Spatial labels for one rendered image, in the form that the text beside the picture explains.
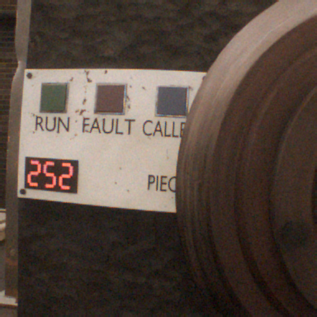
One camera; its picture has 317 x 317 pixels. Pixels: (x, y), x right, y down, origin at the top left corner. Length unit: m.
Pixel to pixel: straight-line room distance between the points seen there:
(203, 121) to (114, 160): 0.19
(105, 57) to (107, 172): 0.16
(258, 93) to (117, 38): 0.27
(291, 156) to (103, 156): 0.31
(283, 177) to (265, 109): 0.08
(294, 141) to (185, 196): 0.14
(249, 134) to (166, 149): 0.19
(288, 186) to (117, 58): 0.35
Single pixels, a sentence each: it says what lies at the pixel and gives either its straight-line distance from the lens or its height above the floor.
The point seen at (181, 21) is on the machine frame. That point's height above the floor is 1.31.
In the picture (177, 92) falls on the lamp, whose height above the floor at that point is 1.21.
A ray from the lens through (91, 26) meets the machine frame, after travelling 0.73.
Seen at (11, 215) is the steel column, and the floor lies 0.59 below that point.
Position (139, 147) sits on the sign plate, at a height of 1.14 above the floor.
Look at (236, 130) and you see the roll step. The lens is 0.51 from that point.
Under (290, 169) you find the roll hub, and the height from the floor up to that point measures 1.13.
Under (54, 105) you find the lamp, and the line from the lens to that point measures 0.70.
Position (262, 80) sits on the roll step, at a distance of 0.52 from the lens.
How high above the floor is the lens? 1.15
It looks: 3 degrees down
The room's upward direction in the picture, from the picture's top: 3 degrees clockwise
